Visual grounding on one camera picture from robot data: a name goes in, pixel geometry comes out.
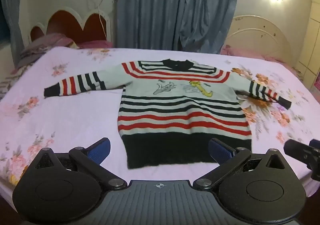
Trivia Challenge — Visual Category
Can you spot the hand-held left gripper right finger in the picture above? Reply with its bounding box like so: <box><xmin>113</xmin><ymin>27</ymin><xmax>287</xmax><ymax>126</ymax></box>
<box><xmin>192</xmin><ymin>138</ymin><xmax>287</xmax><ymax>190</ymax></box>

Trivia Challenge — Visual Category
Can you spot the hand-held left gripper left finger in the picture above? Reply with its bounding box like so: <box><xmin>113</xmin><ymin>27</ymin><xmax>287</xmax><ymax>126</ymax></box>
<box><xmin>34</xmin><ymin>137</ymin><xmax>128</xmax><ymax>190</ymax></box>

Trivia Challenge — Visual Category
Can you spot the striped knit sweater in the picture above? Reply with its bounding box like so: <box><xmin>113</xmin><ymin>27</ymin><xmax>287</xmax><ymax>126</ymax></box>
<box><xmin>44</xmin><ymin>58</ymin><xmax>292</xmax><ymax>170</ymax></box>

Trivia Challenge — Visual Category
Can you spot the pink floral bed sheet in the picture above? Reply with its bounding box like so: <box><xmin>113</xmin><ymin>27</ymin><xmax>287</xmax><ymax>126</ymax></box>
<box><xmin>0</xmin><ymin>46</ymin><xmax>320</xmax><ymax>198</ymax></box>

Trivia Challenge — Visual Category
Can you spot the purple box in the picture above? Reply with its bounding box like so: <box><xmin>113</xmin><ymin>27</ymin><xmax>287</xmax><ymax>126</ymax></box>
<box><xmin>310</xmin><ymin>81</ymin><xmax>320</xmax><ymax>96</ymax></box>

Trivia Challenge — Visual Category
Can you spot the cream wardrobe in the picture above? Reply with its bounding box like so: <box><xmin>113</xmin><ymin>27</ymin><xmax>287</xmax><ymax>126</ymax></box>
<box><xmin>295</xmin><ymin>2</ymin><xmax>320</xmax><ymax>90</ymax></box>

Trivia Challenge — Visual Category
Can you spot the light pink blanket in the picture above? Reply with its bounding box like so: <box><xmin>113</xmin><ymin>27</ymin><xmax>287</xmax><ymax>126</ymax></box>
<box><xmin>220</xmin><ymin>45</ymin><xmax>300</xmax><ymax>70</ymax></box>

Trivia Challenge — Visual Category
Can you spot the dark pink pillow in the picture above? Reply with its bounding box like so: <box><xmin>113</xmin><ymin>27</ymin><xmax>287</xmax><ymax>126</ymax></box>
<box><xmin>76</xmin><ymin>40</ymin><xmax>113</xmax><ymax>49</ymax></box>

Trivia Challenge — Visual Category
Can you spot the cream arched headboard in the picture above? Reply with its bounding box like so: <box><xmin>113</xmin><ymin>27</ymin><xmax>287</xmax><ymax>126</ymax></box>
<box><xmin>225</xmin><ymin>15</ymin><xmax>292</xmax><ymax>59</ymax></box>

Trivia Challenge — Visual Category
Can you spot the folded purple bedding pile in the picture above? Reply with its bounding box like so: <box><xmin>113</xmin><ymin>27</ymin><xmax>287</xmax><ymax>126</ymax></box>
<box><xmin>0</xmin><ymin>33</ymin><xmax>75</xmax><ymax>85</ymax></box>

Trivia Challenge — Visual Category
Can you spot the red and white headboard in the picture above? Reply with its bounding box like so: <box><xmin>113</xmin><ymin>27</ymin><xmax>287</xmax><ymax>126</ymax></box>
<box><xmin>28</xmin><ymin>7</ymin><xmax>110</xmax><ymax>45</ymax></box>

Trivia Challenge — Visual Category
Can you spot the blue door curtain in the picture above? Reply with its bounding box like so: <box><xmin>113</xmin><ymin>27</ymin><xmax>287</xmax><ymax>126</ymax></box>
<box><xmin>116</xmin><ymin>0</ymin><xmax>244</xmax><ymax>55</ymax></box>

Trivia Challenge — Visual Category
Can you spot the blue window curtain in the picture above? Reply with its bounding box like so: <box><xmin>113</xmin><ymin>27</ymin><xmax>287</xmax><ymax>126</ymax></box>
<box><xmin>0</xmin><ymin>0</ymin><xmax>27</xmax><ymax>47</ymax></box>

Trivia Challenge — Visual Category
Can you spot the white charger cable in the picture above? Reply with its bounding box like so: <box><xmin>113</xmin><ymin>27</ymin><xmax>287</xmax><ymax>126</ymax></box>
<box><xmin>87</xmin><ymin>0</ymin><xmax>108</xmax><ymax>40</ymax></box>

